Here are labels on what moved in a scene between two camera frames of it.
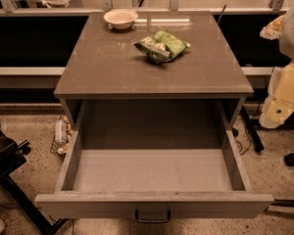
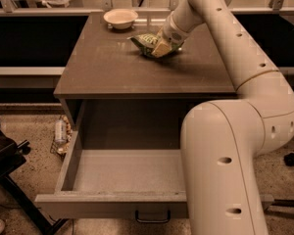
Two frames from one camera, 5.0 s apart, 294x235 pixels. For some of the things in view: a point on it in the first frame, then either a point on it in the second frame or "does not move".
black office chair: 7,156 does not move
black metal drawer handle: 153,221 does not move
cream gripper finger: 275,112 to 161,49
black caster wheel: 292,160 does not move
